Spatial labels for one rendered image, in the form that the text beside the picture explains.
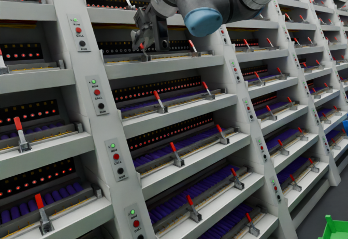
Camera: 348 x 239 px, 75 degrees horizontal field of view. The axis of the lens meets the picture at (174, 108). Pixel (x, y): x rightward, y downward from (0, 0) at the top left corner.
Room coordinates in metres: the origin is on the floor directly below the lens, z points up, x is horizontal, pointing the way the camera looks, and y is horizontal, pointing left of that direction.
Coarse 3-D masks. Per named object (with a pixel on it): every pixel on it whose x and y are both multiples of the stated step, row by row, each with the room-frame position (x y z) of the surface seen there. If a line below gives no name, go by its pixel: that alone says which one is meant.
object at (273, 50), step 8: (232, 40) 1.41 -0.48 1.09; (240, 40) 1.47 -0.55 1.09; (248, 40) 1.52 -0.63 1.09; (256, 40) 1.59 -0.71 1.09; (240, 48) 1.47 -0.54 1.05; (248, 48) 1.26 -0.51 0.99; (256, 48) 1.39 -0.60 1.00; (264, 48) 1.45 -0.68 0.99; (272, 48) 1.41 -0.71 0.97; (280, 48) 1.54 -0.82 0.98; (240, 56) 1.16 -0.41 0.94; (248, 56) 1.21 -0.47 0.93; (256, 56) 1.26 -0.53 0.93; (264, 56) 1.32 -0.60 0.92; (272, 56) 1.38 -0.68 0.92; (280, 56) 1.45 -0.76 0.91
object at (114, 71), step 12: (204, 48) 1.15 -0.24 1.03; (216, 48) 1.09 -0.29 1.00; (168, 60) 0.86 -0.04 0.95; (180, 60) 0.90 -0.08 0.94; (192, 60) 0.94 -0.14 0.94; (204, 60) 0.99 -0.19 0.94; (216, 60) 1.05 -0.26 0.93; (108, 72) 0.71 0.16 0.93; (120, 72) 0.74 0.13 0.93; (132, 72) 0.77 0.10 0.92; (144, 72) 0.80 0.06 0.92; (156, 72) 0.83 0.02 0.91
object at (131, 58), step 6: (162, 54) 0.93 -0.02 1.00; (168, 54) 0.95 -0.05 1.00; (174, 54) 0.97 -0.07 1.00; (180, 54) 0.99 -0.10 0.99; (186, 54) 1.02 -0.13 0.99; (204, 54) 1.07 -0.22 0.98; (108, 60) 0.78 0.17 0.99; (114, 60) 0.79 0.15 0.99; (120, 60) 0.81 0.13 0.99; (126, 60) 0.83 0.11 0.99; (132, 60) 0.84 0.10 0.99; (138, 60) 0.86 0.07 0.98
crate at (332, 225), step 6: (330, 216) 1.09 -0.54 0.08; (330, 222) 1.08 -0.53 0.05; (336, 222) 1.08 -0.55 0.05; (342, 222) 1.07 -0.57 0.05; (330, 228) 1.09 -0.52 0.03; (336, 228) 1.09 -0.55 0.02; (342, 228) 1.07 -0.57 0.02; (324, 234) 1.02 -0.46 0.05; (330, 234) 1.08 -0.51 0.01; (336, 234) 1.07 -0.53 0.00; (342, 234) 1.06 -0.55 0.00
